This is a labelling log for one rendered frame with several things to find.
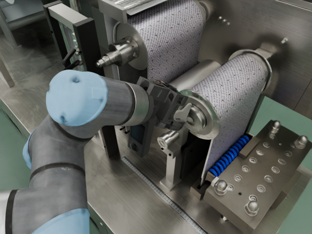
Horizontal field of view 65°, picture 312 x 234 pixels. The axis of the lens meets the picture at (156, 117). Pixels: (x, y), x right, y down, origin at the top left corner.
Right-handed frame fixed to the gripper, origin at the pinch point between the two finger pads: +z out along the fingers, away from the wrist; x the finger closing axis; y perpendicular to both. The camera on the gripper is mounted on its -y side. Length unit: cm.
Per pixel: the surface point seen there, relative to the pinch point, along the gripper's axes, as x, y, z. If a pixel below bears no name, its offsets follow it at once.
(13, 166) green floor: 129, -122, 50
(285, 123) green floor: -4, 5, 201
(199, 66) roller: 11.7, 13.6, 19.5
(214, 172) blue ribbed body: -10.6, -12.0, 18.5
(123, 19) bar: 21.0, 14.9, -10.3
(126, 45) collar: 21.2, 9.6, -5.4
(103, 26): 87, 9, 42
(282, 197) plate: -29.4, -9.2, 30.0
